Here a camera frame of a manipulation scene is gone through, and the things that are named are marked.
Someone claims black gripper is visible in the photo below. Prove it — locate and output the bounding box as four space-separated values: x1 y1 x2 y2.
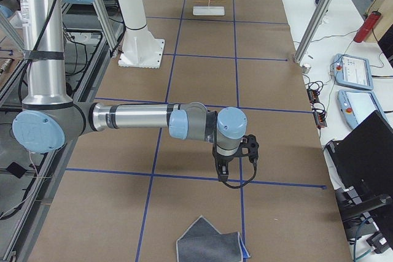
212 147 233 182

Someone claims grey towel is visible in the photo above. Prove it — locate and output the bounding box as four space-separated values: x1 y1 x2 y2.
176 215 251 261

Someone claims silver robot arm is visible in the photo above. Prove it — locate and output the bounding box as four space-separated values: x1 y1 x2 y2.
12 0 259 182
1 0 20 18

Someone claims black monitor on arm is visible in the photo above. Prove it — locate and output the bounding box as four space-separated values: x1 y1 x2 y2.
326 110 392 247

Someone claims wooden towel rack white base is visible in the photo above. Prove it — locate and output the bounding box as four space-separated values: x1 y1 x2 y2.
192 0 226 17

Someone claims small orange black adapter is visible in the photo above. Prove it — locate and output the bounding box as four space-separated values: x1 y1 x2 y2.
306 89 320 104

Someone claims small metal cylinder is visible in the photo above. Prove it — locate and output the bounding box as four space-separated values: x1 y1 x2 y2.
301 63 311 74

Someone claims lower blue teach pendant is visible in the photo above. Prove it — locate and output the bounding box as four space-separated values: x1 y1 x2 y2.
338 90 387 129

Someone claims blue teach pendant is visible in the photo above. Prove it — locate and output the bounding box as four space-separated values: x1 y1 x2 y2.
338 90 387 129
330 53 373 90

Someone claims upper blue teach pendant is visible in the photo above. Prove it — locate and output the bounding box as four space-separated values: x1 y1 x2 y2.
330 53 373 90

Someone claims red cylinder bottle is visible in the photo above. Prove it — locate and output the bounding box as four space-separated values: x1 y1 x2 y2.
353 10 381 43

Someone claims black camera mount wrist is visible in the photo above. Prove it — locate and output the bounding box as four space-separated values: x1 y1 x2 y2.
234 134 259 164

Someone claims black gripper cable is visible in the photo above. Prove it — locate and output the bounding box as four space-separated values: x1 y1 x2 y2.
221 157 257 189

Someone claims white pedestal column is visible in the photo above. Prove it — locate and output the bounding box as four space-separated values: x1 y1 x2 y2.
118 0 165 69

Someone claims aluminium frame post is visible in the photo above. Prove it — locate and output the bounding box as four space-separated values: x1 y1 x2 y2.
294 0 332 64

